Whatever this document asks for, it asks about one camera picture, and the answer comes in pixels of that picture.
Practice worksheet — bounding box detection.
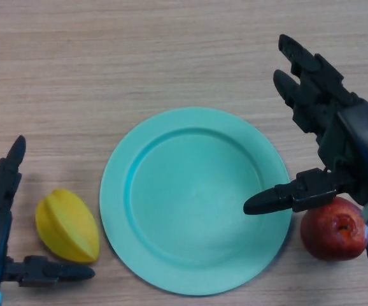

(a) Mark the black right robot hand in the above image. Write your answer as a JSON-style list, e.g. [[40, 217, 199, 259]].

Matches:
[[243, 34, 368, 216]]

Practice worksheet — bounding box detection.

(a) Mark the red apple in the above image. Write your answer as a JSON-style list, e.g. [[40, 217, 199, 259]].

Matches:
[[300, 196, 368, 261]]

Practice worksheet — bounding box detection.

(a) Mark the green round plate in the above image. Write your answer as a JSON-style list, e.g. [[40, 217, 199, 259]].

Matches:
[[99, 106, 292, 296]]

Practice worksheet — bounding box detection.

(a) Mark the yellow starfruit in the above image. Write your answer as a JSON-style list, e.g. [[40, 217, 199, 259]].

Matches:
[[35, 188, 101, 264]]

